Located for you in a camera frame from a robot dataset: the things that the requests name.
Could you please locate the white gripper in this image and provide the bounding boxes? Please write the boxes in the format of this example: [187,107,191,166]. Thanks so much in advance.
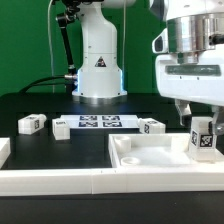
[152,29,224,135]

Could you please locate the white square tabletop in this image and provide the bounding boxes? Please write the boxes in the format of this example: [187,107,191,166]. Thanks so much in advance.
[108,133,224,168]

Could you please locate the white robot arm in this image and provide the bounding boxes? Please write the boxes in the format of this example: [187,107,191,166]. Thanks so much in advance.
[56,0,224,135]

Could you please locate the white front fence wall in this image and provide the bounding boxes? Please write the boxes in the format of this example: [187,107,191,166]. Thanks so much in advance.
[0,166,224,196]

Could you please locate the white fence wall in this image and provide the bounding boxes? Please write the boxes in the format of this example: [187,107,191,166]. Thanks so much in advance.
[0,166,224,196]
[0,138,11,168]

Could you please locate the white marker base plate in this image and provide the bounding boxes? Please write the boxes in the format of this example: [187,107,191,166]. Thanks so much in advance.
[61,115,138,129]

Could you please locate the black cable bundle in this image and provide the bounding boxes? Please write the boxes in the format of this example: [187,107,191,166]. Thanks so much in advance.
[19,75,78,94]

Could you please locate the white thin cable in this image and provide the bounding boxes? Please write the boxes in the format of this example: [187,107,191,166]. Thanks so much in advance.
[47,0,56,94]

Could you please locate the white left fence wall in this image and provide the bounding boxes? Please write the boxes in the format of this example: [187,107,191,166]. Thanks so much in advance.
[0,138,11,168]

